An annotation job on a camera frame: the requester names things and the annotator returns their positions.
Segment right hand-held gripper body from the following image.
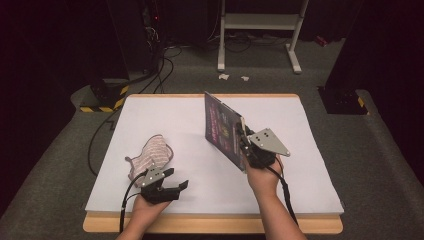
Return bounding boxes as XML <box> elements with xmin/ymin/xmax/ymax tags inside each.
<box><xmin>240</xmin><ymin>127</ymin><xmax>291</xmax><ymax>170</ymax></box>

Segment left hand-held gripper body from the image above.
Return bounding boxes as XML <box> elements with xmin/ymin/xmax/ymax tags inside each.
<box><xmin>139</xmin><ymin>164</ymin><xmax>182</xmax><ymax>205</ymax></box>

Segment red and purple magazine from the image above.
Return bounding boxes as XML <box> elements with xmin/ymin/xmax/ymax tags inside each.
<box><xmin>203</xmin><ymin>90</ymin><xmax>250</xmax><ymax>172</ymax></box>

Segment person's left hand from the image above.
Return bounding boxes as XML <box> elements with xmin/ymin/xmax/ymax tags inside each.
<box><xmin>131</xmin><ymin>195</ymin><xmax>173</xmax><ymax>235</ymax></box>

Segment person's right hand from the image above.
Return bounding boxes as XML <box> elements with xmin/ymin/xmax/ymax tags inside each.
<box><xmin>244</xmin><ymin>154</ymin><xmax>285</xmax><ymax>202</ymax></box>

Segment wooden table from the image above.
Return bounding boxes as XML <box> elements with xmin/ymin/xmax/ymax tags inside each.
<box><xmin>82</xmin><ymin>92</ymin><xmax>345</xmax><ymax>235</ymax></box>

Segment white table mat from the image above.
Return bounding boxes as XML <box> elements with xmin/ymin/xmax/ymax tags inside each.
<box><xmin>84</xmin><ymin>96</ymin><xmax>345</xmax><ymax>216</ymax></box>

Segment black stand base yellow stripes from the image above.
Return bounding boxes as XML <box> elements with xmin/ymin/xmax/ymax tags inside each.
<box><xmin>78</xmin><ymin>78</ymin><xmax>131</xmax><ymax>114</ymax></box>
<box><xmin>316</xmin><ymin>85</ymin><xmax>371</xmax><ymax>117</ymax></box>

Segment white metal stand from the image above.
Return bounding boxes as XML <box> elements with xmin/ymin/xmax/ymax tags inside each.
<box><xmin>216</xmin><ymin>0</ymin><xmax>311</xmax><ymax>75</ymax></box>

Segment small red object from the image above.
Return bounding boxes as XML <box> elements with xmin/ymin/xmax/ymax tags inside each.
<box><xmin>315</xmin><ymin>34</ymin><xmax>330</xmax><ymax>48</ymax></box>

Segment dark equipment rack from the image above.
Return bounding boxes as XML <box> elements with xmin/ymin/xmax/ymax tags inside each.
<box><xmin>139</xmin><ymin>0</ymin><xmax>168</xmax><ymax>75</ymax></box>

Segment left hand-held gripper black cable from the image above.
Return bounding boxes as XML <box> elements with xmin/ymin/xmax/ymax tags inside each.
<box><xmin>118</xmin><ymin>169</ymin><xmax>150</xmax><ymax>233</ymax></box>

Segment hand-held gripper black cable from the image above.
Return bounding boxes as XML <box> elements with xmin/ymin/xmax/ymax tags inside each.
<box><xmin>118</xmin><ymin>169</ymin><xmax>150</xmax><ymax>233</ymax></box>
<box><xmin>265</xmin><ymin>164</ymin><xmax>300</xmax><ymax>227</ymax></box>

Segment right hand-held gripper black cable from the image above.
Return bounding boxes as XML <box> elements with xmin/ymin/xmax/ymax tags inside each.
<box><xmin>265</xmin><ymin>164</ymin><xmax>300</xmax><ymax>227</ymax></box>

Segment black floor cable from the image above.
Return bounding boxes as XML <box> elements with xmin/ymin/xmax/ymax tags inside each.
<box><xmin>86</xmin><ymin>109</ymin><xmax>118</xmax><ymax>178</ymax></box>

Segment bundle of black cables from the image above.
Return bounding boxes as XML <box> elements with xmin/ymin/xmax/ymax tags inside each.
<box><xmin>137</xmin><ymin>44</ymin><xmax>184</xmax><ymax>95</ymax></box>

